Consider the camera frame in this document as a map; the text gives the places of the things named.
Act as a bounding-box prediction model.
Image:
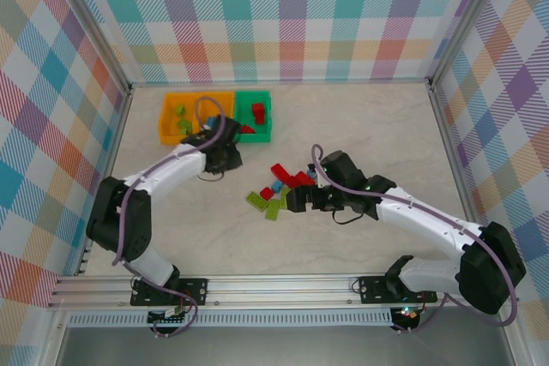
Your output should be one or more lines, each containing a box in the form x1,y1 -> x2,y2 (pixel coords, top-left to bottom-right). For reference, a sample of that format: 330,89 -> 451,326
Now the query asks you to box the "orange plastic bin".
195,91 -> 237,144
159,92 -> 202,146

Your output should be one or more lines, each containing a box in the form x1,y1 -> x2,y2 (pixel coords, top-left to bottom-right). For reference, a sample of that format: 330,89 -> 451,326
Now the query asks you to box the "green plastic bin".
233,90 -> 275,144

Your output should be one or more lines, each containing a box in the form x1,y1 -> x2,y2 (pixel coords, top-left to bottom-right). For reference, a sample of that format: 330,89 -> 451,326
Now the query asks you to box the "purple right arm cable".
311,143 -> 520,335

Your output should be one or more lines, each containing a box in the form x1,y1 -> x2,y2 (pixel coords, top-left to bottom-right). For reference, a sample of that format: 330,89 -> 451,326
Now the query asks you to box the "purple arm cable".
311,143 -> 520,335
112,95 -> 226,339

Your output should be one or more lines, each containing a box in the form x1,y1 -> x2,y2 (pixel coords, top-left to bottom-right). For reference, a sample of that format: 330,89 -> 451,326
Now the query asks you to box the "thin black right gripper cable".
333,205 -> 365,225

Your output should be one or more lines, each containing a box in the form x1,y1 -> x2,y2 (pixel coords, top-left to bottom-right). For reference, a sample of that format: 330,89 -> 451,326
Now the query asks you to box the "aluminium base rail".
45,274 -> 441,310

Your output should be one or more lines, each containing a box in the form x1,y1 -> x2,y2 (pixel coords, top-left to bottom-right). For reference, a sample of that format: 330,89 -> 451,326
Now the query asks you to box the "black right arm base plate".
357,274 -> 439,305

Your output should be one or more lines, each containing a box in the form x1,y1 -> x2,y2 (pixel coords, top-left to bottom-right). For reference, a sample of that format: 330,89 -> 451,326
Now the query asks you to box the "aluminium table edge rail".
75,85 -> 135,278
427,82 -> 481,232

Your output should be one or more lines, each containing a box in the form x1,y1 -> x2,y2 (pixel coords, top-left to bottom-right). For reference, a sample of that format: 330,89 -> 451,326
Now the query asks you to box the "slotted grey cable duct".
67,312 -> 395,328

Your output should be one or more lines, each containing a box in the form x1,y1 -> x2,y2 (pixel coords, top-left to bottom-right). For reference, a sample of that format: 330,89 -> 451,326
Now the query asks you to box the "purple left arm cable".
112,95 -> 226,339

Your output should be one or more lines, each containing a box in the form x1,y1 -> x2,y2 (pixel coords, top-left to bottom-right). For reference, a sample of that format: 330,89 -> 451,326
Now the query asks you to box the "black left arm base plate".
130,276 -> 210,308

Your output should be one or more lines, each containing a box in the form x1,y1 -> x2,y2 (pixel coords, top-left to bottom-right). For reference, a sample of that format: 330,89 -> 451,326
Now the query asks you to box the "aluminium frame post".
427,0 -> 506,91
53,0 -> 133,95
42,309 -> 72,366

